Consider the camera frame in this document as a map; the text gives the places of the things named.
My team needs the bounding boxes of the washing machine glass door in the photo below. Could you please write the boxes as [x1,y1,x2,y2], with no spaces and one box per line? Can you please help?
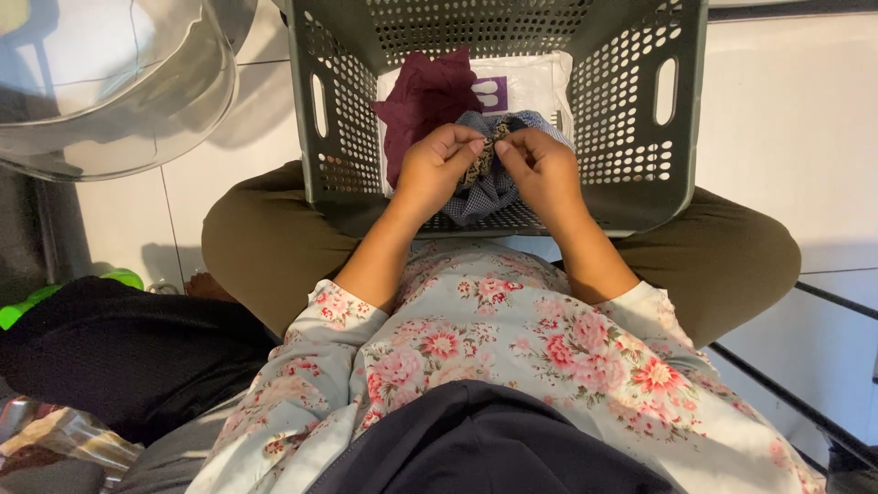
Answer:
[0,0,259,183]

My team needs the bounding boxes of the maroon cloth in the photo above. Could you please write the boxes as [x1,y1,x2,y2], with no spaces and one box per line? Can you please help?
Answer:
[371,47,484,189]

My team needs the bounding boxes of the grey perforated laundry basket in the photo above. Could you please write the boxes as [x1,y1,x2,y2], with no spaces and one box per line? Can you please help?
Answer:
[283,0,709,238]

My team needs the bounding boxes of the person's right hand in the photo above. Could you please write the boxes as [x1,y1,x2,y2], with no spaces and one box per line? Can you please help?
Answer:
[494,128,581,214]

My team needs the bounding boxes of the white plastic bag purple label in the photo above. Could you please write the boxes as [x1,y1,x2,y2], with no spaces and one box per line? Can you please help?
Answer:
[376,50,576,200]

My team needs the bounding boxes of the black cloth pile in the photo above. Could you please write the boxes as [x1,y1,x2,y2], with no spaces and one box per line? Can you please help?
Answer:
[0,276,278,446]

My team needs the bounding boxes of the green plastic object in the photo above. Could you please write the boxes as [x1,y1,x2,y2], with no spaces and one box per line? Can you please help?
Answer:
[0,269,145,332]

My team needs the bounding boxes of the black metal rack bar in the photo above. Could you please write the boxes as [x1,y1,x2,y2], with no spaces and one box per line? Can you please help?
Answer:
[707,280,878,467]

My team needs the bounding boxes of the blue checked cloth garment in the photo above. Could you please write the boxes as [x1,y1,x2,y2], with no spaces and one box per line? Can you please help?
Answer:
[441,110,577,227]

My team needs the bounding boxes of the person's left hand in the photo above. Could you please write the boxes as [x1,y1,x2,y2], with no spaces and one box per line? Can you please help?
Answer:
[393,123,487,208]

